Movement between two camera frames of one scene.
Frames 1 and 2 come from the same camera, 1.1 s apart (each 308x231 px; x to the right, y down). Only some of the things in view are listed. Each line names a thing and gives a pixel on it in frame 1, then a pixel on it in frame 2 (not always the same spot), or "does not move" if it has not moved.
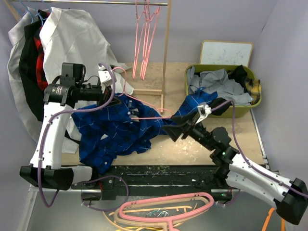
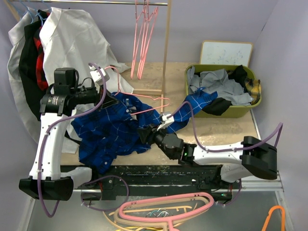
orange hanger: [283, 221] does not move
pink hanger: [124, 94] -> [121, 92]
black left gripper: [105, 98] does not move
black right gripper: [175, 131] -> [145, 132]
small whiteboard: [225, 53] does not move
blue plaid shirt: [126, 124] does not move
